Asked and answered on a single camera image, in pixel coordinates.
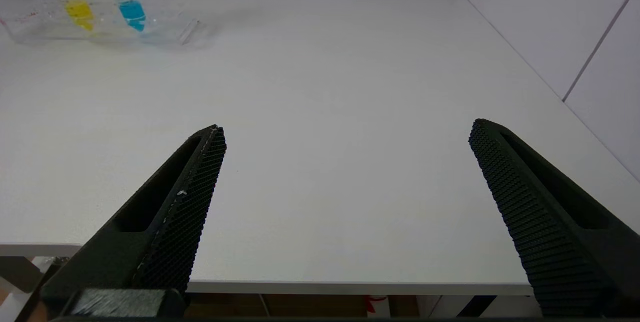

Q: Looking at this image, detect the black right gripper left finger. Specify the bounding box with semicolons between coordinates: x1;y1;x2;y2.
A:
40;125;227;317

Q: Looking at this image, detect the clear acrylic test tube rack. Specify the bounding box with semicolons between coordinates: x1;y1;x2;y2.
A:
0;0;200;46

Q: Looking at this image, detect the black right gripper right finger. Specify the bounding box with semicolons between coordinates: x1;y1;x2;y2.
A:
468;119;640;317

